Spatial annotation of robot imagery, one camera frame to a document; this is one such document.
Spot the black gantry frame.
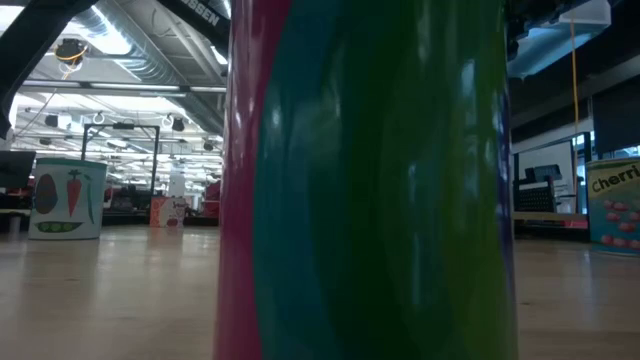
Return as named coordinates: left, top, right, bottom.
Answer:
left=80, top=122, right=161, bottom=211

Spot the black ceiling cable reel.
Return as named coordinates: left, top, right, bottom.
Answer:
left=53, top=37, right=90, bottom=67

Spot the black-framed whiteboard panel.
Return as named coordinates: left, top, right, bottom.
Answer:
left=512, top=132, right=593, bottom=226

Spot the silver spiral ventilation duct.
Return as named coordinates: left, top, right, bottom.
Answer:
left=74, top=0, right=227, bottom=134

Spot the white ceiling ventilation unit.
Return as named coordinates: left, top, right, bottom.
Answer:
left=507, top=0, right=612, bottom=81

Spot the black window blind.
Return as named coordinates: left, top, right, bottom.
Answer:
left=592, top=82, right=640, bottom=154

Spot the orange white can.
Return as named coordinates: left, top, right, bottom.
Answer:
left=149, top=195, right=189, bottom=229

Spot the rainbow striped box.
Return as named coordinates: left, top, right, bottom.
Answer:
left=213, top=0, right=519, bottom=360

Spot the black perforated crate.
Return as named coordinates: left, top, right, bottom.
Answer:
left=513, top=164, right=564, bottom=214

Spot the yellow hanging cable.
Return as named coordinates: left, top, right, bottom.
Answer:
left=569, top=19, right=582, bottom=136

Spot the white mixed veggies can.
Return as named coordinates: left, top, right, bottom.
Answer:
left=28, top=157, right=108, bottom=241

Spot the red chair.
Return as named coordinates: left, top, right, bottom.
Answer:
left=203, top=179, right=222, bottom=219

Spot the long ceiling light fixture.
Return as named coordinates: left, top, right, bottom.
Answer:
left=14, top=79, right=229, bottom=99

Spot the black monitor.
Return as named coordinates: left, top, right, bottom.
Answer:
left=0, top=150, right=37, bottom=190

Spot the blue yellow cherries can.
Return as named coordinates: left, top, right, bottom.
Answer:
left=586, top=156, right=640, bottom=257

